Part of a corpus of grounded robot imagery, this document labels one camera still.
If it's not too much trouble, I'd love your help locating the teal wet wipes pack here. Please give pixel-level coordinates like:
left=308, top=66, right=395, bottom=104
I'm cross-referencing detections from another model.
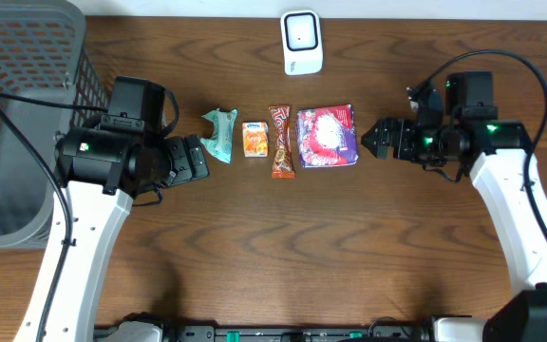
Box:
left=200, top=108, right=237, bottom=163

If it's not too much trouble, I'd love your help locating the red purple noodle packet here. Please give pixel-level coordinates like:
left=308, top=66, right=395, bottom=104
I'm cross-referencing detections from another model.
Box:
left=296, top=104, right=358, bottom=168

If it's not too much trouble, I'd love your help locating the orange tissue box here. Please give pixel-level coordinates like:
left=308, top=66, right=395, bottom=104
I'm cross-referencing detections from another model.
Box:
left=242, top=122, right=269, bottom=158

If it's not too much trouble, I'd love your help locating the orange brown snack bar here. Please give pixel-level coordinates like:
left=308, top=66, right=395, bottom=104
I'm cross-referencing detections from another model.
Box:
left=269, top=105, right=295, bottom=179

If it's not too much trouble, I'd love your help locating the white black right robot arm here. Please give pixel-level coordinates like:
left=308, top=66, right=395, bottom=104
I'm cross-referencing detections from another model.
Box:
left=361, top=71, right=547, bottom=341

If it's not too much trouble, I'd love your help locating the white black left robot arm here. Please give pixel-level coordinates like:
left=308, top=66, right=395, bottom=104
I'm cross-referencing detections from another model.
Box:
left=15, top=128, right=209, bottom=341

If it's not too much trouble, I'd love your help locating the white barcode scanner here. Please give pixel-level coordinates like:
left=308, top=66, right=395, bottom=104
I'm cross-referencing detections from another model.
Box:
left=280, top=9, right=324, bottom=76

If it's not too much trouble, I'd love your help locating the grey plastic basket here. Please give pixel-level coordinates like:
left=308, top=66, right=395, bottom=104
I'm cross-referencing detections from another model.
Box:
left=0, top=1, right=108, bottom=248

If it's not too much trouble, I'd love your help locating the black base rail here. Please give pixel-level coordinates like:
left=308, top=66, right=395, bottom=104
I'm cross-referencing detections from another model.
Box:
left=92, top=323, right=436, bottom=342

